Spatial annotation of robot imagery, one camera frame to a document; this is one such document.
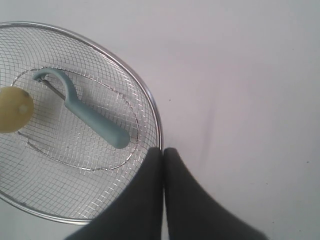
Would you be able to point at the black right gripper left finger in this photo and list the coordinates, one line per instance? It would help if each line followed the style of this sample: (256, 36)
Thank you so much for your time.
(137, 213)

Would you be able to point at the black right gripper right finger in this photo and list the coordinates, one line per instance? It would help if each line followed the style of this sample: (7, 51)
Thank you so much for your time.
(192, 214)

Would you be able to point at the teal handled peeler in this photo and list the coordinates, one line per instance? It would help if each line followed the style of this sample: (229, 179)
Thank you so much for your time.
(112, 133)

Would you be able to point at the yellow lemon with sticker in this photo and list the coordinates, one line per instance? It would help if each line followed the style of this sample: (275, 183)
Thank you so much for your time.
(16, 109)

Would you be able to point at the metal wire mesh basket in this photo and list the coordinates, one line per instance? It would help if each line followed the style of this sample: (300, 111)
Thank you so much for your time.
(56, 167)

